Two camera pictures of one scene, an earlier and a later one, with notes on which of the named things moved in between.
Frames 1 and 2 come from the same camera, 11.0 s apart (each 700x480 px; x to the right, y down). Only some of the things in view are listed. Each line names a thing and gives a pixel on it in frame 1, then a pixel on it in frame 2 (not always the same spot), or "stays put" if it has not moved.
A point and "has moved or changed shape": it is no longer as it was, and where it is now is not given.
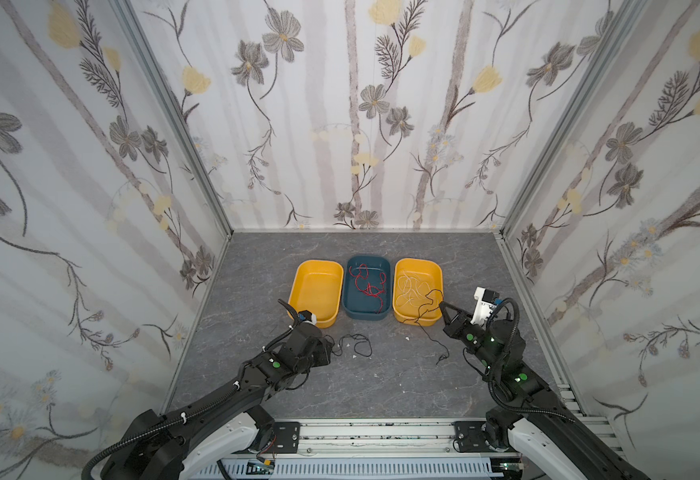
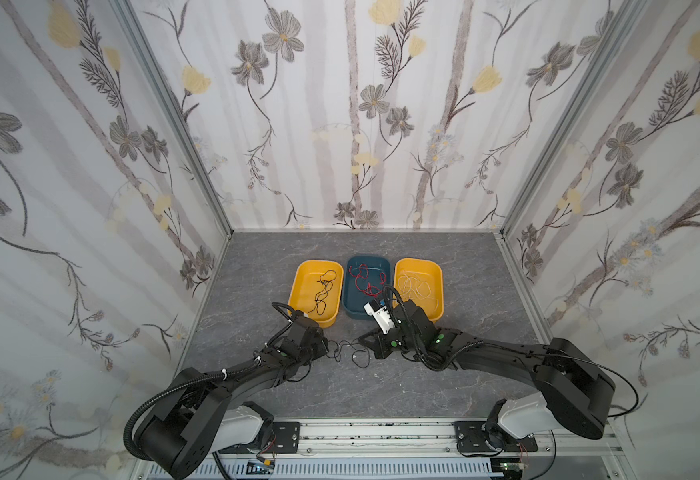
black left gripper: (301, 324) stays put
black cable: (419, 317) has moved or changed shape
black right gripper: (461, 325) to (383, 343)
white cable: (412, 291) stays put
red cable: (363, 271) stays put
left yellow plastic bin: (317, 286) stays put
